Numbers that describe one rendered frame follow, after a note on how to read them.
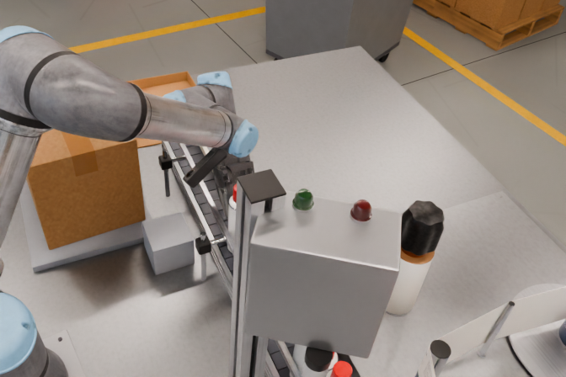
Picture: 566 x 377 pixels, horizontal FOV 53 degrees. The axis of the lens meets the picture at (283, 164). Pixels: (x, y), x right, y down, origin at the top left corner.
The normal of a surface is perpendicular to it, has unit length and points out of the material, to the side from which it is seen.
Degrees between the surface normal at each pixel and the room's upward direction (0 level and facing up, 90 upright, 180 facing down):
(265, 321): 90
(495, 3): 90
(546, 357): 0
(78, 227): 90
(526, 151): 0
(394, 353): 0
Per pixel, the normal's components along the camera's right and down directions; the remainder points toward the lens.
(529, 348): 0.08, -0.74
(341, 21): -0.62, 0.53
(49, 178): 0.48, 0.62
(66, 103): 0.14, 0.32
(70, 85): 0.23, -0.08
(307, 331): -0.18, 0.65
